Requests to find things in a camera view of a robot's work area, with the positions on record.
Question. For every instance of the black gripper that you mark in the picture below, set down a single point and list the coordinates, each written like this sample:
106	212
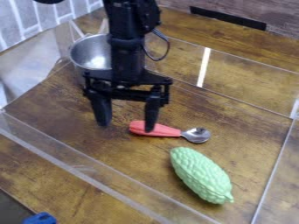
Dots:
149	89

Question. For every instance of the green bitter gourd toy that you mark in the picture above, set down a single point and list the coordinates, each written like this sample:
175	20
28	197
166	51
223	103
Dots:
201	175

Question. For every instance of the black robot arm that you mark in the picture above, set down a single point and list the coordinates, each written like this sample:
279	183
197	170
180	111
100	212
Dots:
132	18

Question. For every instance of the silver metal pot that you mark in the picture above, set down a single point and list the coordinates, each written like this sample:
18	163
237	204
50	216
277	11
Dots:
89	55

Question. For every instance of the blue object at corner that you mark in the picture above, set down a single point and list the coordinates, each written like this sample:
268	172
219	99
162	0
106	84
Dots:
40	218

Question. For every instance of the clear acrylic barrier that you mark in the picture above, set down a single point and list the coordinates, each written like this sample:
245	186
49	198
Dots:
98	175

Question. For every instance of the red handled metal spoon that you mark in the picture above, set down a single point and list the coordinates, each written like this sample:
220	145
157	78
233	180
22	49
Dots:
195	135

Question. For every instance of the black strip on wall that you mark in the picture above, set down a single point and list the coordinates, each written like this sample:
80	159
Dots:
228	18

